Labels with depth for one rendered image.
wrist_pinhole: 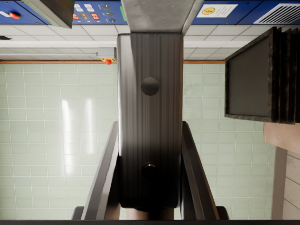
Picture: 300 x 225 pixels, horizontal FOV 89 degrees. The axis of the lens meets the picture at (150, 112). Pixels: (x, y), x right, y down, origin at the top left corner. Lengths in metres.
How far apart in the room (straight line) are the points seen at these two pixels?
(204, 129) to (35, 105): 1.45
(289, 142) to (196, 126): 0.68
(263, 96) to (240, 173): 1.13
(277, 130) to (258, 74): 0.39
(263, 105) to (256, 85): 0.08
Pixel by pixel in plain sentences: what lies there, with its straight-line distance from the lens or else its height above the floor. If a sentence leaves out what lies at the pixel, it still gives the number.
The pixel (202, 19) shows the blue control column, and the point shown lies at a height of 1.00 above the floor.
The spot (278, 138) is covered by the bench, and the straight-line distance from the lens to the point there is 0.96.
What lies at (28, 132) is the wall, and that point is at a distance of 1.69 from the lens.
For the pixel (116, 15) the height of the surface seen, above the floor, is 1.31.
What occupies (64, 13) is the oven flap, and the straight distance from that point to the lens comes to 0.45.
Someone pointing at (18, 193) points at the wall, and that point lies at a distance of 1.94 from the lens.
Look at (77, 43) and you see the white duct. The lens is 1.01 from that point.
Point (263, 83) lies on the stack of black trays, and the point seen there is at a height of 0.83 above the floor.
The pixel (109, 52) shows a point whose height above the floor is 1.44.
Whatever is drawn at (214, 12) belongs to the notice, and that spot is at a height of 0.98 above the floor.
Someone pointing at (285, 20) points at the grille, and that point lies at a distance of 0.82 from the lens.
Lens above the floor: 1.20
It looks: level
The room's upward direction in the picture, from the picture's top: 90 degrees counter-clockwise
